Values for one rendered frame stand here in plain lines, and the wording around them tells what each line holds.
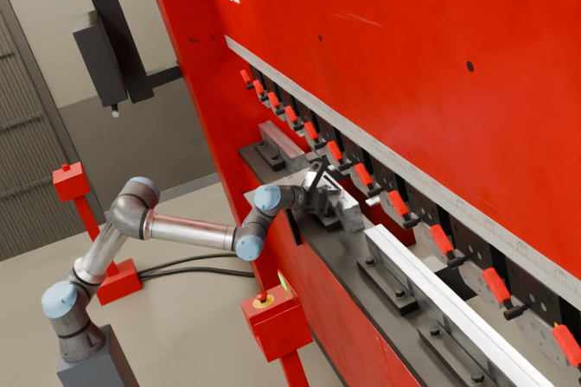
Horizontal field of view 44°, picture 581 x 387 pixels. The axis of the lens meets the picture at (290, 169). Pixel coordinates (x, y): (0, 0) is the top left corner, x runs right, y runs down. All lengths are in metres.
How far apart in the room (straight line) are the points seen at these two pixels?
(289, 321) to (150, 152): 3.09
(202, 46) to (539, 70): 2.36
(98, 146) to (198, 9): 2.19
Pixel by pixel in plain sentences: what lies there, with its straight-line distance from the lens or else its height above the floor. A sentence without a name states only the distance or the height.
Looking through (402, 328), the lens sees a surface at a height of 0.87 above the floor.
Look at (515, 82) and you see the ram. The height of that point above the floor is 1.70.
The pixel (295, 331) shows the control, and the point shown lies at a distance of 2.33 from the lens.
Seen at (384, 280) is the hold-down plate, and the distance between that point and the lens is 2.12.
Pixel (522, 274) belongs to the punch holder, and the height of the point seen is 1.33.
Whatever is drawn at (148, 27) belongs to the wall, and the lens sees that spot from 5.00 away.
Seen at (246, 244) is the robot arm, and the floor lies 1.09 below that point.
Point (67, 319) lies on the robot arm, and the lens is 2.48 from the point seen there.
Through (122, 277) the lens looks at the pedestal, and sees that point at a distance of 4.34.
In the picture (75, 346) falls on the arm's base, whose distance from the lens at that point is 2.53.
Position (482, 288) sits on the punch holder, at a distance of 1.50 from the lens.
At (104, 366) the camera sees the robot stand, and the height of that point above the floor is 0.73.
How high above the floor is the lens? 2.10
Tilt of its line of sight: 24 degrees down
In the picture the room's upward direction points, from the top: 17 degrees counter-clockwise
